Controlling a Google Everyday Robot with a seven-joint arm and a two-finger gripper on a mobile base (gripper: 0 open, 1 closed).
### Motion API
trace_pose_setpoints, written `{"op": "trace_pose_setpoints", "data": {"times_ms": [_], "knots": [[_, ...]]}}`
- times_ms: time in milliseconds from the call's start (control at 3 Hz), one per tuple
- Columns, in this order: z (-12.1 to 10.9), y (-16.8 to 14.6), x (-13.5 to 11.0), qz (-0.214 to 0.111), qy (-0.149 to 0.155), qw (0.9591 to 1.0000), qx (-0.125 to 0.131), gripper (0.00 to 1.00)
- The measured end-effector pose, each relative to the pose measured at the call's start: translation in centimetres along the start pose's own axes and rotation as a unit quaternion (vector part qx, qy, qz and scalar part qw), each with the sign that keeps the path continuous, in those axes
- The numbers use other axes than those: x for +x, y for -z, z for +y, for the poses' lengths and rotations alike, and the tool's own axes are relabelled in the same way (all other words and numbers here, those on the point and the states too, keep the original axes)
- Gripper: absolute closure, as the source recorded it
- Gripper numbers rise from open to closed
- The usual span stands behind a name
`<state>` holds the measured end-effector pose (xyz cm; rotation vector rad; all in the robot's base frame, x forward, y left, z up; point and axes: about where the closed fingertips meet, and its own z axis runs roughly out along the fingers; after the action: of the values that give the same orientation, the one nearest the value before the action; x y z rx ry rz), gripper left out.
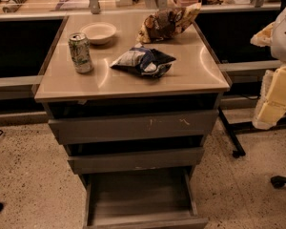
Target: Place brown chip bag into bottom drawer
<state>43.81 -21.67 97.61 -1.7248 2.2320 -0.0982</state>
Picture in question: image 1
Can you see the purple booklet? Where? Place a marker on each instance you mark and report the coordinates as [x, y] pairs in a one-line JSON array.
[[72, 5]]

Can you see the bottom grey drawer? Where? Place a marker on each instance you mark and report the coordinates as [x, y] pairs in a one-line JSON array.
[[146, 199]]

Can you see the white bowl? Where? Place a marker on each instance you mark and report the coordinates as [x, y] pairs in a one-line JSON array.
[[99, 33]]

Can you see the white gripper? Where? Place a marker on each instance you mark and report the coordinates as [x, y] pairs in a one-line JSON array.
[[284, 37]]

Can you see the top grey drawer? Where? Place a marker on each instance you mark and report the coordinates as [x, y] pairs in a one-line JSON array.
[[132, 126]]

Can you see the blue and white chip bag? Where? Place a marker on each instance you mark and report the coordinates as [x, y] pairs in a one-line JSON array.
[[144, 61]]

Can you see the middle grey drawer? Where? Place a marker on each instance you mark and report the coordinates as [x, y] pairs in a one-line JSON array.
[[136, 161]]

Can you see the green and white soda can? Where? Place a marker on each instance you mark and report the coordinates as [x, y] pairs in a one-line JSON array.
[[79, 46]]

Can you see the grey drawer cabinet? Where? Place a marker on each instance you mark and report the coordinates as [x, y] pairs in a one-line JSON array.
[[193, 83]]

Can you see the black chair caster right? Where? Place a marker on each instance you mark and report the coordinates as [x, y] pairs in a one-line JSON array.
[[278, 181]]

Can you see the grey drawer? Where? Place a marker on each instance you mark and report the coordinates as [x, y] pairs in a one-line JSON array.
[[132, 126], [146, 199], [136, 161]]

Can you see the brown chip bag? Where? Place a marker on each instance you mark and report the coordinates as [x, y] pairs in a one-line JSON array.
[[167, 23]]

